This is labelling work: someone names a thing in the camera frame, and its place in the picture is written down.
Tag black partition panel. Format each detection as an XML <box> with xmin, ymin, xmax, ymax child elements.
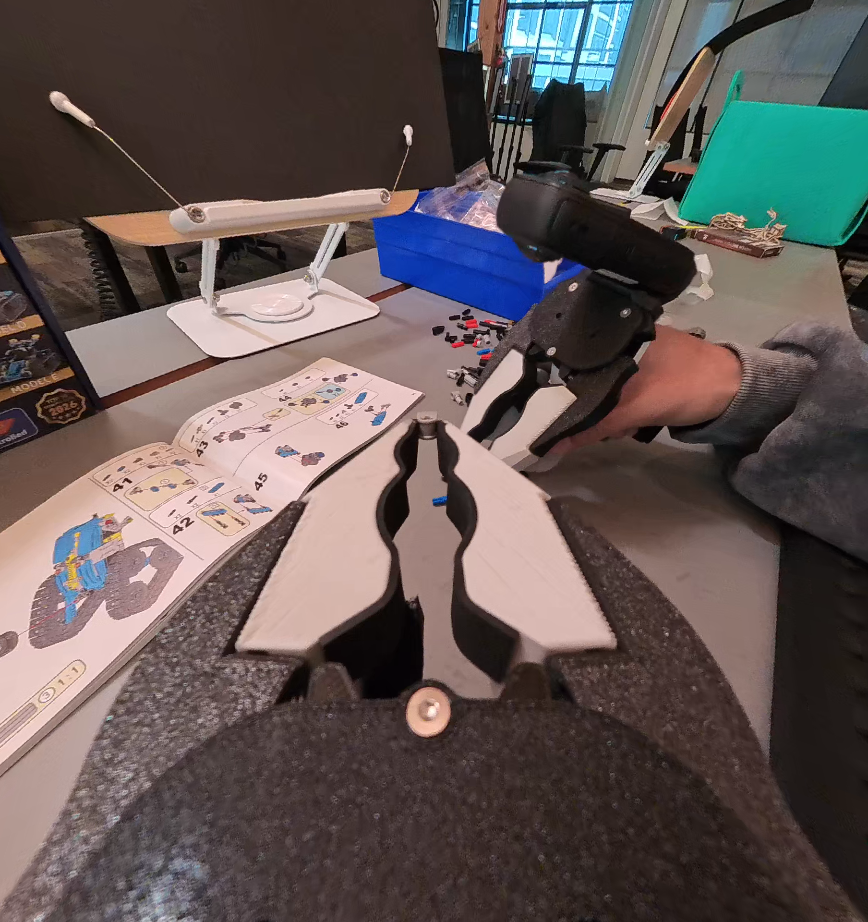
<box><xmin>0</xmin><ymin>0</ymin><xmax>457</xmax><ymax>224</ymax></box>

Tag white folding stand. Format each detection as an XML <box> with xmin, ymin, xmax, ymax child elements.
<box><xmin>48</xmin><ymin>90</ymin><xmax>415</xmax><ymax>359</ymax></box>
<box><xmin>591</xmin><ymin>140</ymin><xmax>673</xmax><ymax>206</ymax></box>

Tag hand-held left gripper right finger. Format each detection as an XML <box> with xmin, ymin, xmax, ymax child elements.
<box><xmin>434</xmin><ymin>424</ymin><xmax>618</xmax><ymax>684</ymax></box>

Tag wooden board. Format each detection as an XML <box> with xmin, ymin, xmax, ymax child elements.
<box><xmin>646</xmin><ymin>0</ymin><xmax>817</xmax><ymax>145</ymax></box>

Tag window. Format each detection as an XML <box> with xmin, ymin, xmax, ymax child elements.
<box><xmin>477</xmin><ymin>0</ymin><xmax>633</xmax><ymax>91</ymax></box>

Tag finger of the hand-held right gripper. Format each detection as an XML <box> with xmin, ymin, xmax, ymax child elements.
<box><xmin>486</xmin><ymin>380</ymin><xmax>580</xmax><ymax>473</ymax></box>
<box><xmin>463</xmin><ymin>354</ymin><xmax>536</xmax><ymax>444</ymax></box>

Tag person's right hand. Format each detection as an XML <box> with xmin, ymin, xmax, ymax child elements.
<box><xmin>553</xmin><ymin>324</ymin><xmax>745</xmax><ymax>462</ymax></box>

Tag green felt bag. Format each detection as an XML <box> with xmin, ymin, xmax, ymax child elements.
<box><xmin>677</xmin><ymin>71</ymin><xmax>868</xmax><ymax>247</ymax></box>

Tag grey desk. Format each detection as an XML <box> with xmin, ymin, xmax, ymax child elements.
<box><xmin>0</xmin><ymin>238</ymin><xmax>856</xmax><ymax>922</ymax></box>

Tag white paper sheet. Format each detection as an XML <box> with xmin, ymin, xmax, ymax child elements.
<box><xmin>591</xmin><ymin>189</ymin><xmax>688</xmax><ymax>226</ymax></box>

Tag black office chair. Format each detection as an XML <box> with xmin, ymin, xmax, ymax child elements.
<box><xmin>531</xmin><ymin>78</ymin><xmax>626</xmax><ymax>187</ymax></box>

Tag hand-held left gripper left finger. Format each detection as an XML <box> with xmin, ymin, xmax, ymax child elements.
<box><xmin>234</xmin><ymin>419</ymin><xmax>426</xmax><ymax>685</ymax></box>

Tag pile of small building pieces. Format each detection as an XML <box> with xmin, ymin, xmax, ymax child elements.
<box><xmin>433</xmin><ymin>306</ymin><xmax>521</xmax><ymax>408</ymax></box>

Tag bundle of clear plastic bags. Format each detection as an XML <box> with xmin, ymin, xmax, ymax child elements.
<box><xmin>414</xmin><ymin>162</ymin><xmax>510</xmax><ymax>231</ymax></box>

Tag open instruction booklet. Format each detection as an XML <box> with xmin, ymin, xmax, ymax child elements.
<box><xmin>0</xmin><ymin>356</ymin><xmax>426</xmax><ymax>801</ymax></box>

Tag wooden top desk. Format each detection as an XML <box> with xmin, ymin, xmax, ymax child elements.
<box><xmin>84</xmin><ymin>189</ymin><xmax>421</xmax><ymax>311</ymax></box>

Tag person's right forearm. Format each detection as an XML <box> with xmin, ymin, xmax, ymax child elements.
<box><xmin>668</xmin><ymin>320</ymin><xmax>868</xmax><ymax>577</ymax></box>

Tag blue storage bin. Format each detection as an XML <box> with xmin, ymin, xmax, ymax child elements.
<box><xmin>371</xmin><ymin>191</ymin><xmax>586</xmax><ymax>321</ymax></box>

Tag twine bundle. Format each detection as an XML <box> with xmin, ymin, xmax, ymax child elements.
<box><xmin>708</xmin><ymin>209</ymin><xmax>788</xmax><ymax>242</ymax></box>

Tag dark blue toy box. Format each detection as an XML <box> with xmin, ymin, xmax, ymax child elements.
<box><xmin>0</xmin><ymin>173</ymin><xmax>104</xmax><ymax>465</ymax></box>

